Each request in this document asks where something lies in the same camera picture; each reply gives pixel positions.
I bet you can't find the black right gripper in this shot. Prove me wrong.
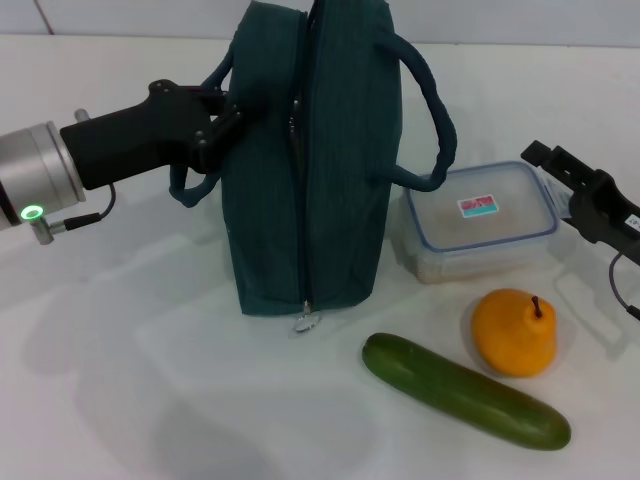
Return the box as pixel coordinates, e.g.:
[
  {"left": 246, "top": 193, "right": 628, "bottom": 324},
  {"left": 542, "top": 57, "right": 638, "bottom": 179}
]
[{"left": 520, "top": 140, "right": 640, "bottom": 257}]

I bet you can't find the teal fabric lunch bag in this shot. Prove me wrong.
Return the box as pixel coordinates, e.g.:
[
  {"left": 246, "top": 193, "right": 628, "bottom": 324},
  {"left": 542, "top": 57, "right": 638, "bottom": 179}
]
[{"left": 168, "top": 0, "right": 459, "bottom": 339}]

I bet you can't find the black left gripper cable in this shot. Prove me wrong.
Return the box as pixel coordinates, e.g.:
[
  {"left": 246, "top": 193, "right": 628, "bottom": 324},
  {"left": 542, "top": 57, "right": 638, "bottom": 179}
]
[{"left": 52, "top": 183, "right": 119, "bottom": 234}]

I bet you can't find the clear plastic blue-rimmed container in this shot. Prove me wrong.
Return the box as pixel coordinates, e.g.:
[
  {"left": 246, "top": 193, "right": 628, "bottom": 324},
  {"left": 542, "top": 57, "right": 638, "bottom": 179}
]
[{"left": 392, "top": 160, "right": 560, "bottom": 285}]

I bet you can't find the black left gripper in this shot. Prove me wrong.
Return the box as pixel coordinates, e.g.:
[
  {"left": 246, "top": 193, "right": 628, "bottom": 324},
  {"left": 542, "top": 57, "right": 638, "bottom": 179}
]
[{"left": 59, "top": 78, "right": 246, "bottom": 191}]

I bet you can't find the orange pear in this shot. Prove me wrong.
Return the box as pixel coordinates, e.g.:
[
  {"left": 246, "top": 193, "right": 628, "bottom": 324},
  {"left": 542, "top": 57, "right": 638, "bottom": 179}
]
[{"left": 470, "top": 288, "right": 559, "bottom": 379}]

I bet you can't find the green cucumber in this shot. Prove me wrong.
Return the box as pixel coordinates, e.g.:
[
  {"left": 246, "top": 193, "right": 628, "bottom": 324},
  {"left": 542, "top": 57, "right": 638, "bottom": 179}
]
[{"left": 362, "top": 332, "right": 572, "bottom": 450}]

